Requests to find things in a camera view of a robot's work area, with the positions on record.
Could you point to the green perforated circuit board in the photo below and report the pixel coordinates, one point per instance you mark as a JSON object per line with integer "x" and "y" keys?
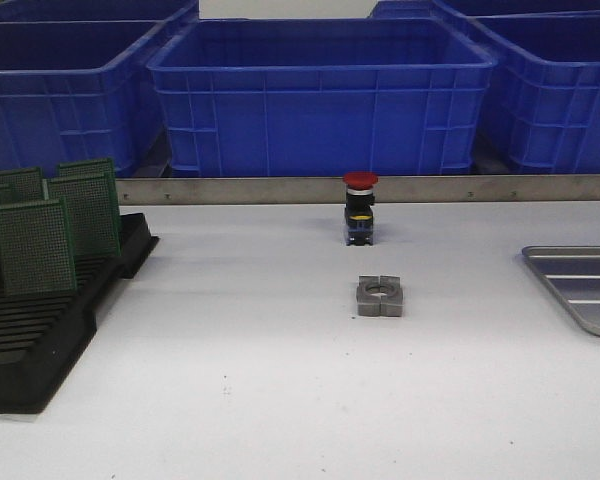
{"x": 90, "y": 204}
{"x": 36, "y": 248}

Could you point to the rear right green circuit board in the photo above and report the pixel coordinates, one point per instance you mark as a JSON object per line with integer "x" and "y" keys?
{"x": 86, "y": 167}

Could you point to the rear left green circuit board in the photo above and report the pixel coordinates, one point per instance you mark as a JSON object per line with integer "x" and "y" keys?
{"x": 27, "y": 183}

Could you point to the silver metal tray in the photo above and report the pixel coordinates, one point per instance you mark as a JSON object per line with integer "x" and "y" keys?
{"x": 572, "y": 275}

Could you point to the black slotted board rack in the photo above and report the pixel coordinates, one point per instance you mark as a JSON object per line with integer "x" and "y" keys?
{"x": 41, "y": 338}

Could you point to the red emergency stop button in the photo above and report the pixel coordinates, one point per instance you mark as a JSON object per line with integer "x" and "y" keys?
{"x": 358, "y": 214}

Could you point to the grey metal clamp block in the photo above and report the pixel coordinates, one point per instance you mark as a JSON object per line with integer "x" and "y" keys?
{"x": 380, "y": 296}

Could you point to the centre blue plastic crate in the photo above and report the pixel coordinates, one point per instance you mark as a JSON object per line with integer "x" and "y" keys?
{"x": 265, "y": 98}

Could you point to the blue plastic crate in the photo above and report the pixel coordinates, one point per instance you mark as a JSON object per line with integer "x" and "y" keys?
{"x": 72, "y": 91}
{"x": 541, "y": 111}
{"x": 265, "y": 98}

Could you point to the far right blue crate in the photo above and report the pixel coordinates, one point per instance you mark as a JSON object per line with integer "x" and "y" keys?
{"x": 476, "y": 8}

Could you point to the left blue plastic crate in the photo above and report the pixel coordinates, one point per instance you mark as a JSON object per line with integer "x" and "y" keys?
{"x": 72, "y": 91}

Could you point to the right blue plastic crate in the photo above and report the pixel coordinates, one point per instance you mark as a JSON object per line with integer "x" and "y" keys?
{"x": 541, "y": 111}

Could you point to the far left blue crate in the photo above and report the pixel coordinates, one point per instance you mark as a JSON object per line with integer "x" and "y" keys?
{"x": 40, "y": 11}

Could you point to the metal table edge rail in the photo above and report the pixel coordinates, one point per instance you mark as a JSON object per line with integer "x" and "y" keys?
{"x": 331, "y": 190}

